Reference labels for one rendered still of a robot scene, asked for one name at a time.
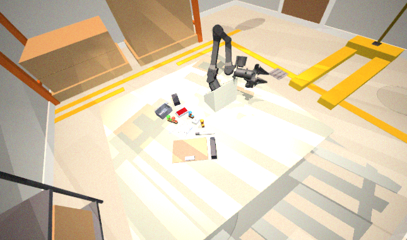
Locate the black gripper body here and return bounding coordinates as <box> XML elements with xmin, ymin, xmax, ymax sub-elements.
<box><xmin>242</xmin><ymin>64</ymin><xmax>260</xmax><ymax>88</ymax></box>

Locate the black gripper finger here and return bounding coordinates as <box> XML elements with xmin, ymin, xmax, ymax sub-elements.
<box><xmin>257</xmin><ymin>66</ymin><xmax>269</xmax><ymax>75</ymax></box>
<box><xmin>254</xmin><ymin>76</ymin><xmax>268</xmax><ymax>86</ymax></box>

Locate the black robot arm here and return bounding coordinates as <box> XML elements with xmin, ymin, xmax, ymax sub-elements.
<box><xmin>206</xmin><ymin>25</ymin><xmax>247</xmax><ymax>91</ymax></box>

